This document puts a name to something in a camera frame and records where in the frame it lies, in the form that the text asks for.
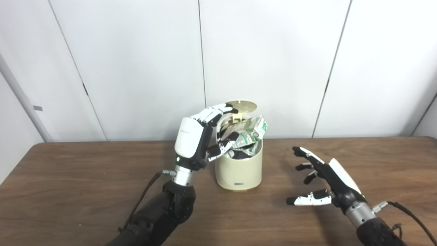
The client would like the gray wall corner trim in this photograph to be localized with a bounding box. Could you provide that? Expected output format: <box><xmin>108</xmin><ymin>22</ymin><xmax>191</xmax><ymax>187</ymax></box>
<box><xmin>0</xmin><ymin>53</ymin><xmax>52</xmax><ymax>142</ymax></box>

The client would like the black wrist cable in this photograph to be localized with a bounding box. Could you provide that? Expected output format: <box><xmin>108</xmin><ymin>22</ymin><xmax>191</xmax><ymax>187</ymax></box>
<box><xmin>118</xmin><ymin>170</ymin><xmax>176</xmax><ymax>233</ymax></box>
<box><xmin>372</xmin><ymin>201</ymin><xmax>437</xmax><ymax>245</ymax></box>

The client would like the green white milk carton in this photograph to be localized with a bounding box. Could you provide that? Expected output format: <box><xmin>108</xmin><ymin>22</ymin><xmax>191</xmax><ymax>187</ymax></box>
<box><xmin>220</xmin><ymin>115</ymin><xmax>268</xmax><ymax>150</ymax></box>

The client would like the cream round bin lid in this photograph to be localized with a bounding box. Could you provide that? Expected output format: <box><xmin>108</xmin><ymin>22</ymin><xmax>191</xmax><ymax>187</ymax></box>
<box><xmin>220</xmin><ymin>100</ymin><xmax>257</xmax><ymax>122</ymax></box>

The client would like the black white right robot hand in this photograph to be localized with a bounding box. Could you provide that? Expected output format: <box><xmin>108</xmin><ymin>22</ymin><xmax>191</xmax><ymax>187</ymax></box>
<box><xmin>286</xmin><ymin>147</ymin><xmax>367</xmax><ymax>209</ymax></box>

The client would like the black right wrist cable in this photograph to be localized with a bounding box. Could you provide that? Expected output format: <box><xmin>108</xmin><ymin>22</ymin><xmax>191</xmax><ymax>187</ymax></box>
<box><xmin>372</xmin><ymin>201</ymin><xmax>437</xmax><ymax>245</ymax></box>

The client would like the cream-colored round bin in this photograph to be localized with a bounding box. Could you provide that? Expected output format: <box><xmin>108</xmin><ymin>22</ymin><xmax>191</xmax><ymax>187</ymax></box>
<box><xmin>214</xmin><ymin>114</ymin><xmax>263</xmax><ymax>191</ymax></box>

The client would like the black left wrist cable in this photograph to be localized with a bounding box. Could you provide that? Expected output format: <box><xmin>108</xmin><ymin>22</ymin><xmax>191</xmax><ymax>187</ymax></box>
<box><xmin>118</xmin><ymin>170</ymin><xmax>176</xmax><ymax>233</ymax></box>

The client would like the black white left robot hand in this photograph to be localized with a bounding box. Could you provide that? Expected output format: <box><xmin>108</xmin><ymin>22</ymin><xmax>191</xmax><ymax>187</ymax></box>
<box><xmin>174</xmin><ymin>103</ymin><xmax>239</xmax><ymax>170</ymax></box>

